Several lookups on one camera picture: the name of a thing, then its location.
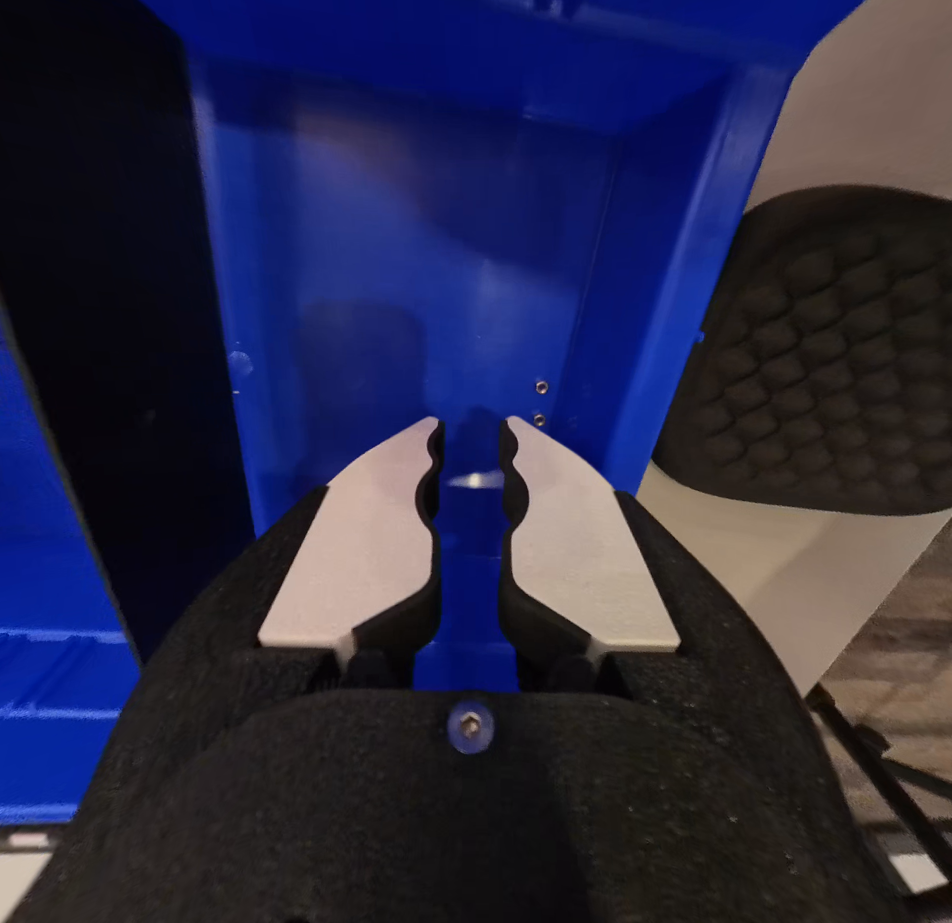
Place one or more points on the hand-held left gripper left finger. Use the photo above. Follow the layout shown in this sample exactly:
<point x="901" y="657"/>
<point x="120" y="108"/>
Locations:
<point x="357" y="551"/>

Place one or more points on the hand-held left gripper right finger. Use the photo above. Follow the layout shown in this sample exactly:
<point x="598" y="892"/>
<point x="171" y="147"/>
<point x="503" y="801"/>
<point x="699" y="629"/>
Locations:
<point x="587" y="559"/>

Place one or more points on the blue plastic bin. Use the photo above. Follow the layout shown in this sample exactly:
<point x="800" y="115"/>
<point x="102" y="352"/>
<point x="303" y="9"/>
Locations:
<point x="446" y="269"/>

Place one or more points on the black honeycomb pad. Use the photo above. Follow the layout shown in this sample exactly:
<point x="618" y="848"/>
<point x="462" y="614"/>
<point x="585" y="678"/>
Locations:
<point x="818" y="358"/>

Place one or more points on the black bin divider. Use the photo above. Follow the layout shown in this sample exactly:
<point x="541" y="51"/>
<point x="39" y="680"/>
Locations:
<point x="111" y="269"/>

